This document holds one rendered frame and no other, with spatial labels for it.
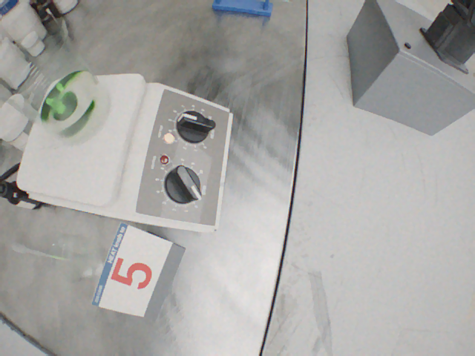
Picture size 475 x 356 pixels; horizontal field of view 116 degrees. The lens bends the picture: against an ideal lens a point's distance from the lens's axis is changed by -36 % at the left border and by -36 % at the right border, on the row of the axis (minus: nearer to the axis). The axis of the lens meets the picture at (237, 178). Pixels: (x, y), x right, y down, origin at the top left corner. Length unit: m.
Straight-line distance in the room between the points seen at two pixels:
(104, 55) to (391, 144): 0.45
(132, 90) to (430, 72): 0.30
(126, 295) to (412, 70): 0.38
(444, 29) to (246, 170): 0.29
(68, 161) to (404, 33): 0.36
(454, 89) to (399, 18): 0.11
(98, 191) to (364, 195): 0.27
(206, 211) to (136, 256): 0.08
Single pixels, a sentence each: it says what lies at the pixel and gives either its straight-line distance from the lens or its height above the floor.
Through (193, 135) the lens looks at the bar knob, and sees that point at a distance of 0.22.
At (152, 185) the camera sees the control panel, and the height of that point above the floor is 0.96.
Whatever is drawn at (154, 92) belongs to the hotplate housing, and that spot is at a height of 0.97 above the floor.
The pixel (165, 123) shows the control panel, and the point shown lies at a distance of 0.21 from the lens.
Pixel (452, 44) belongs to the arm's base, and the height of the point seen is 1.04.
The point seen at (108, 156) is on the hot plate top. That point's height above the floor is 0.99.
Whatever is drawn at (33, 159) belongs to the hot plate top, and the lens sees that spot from 0.25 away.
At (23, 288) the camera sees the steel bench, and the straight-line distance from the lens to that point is 0.39.
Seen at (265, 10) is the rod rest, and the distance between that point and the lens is 0.42.
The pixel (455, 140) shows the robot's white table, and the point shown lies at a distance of 0.48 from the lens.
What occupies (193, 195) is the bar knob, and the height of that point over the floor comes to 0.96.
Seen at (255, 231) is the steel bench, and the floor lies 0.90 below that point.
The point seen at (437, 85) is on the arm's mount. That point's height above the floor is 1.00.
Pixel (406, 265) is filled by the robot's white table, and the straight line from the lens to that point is 0.33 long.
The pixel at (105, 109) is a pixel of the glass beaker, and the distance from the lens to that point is 0.20.
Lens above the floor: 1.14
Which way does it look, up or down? 75 degrees down
